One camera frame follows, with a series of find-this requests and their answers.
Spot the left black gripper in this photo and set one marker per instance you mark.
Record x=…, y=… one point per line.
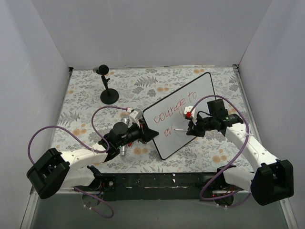
x=144, y=132

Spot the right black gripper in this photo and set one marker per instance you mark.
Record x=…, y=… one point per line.
x=197, y=125

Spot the white whiteboard black frame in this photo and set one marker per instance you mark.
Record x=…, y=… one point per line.
x=167, y=114

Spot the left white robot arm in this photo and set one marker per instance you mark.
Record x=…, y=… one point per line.
x=55, y=170

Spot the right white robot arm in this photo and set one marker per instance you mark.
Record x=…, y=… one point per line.
x=272, y=179

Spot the silver microphone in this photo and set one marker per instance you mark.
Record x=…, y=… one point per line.
x=125, y=119

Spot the black base bar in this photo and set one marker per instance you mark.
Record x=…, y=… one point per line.
x=152, y=186

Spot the black microphone stand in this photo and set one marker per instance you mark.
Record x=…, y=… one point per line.
x=109, y=95

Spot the floral table mat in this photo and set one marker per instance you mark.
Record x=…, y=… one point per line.
x=84, y=118

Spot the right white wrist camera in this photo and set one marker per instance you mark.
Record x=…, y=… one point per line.
x=190, y=114

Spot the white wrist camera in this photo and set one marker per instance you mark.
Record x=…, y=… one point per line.
x=136, y=116
x=190, y=114

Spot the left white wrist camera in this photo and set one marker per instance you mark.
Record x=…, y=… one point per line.
x=136, y=116

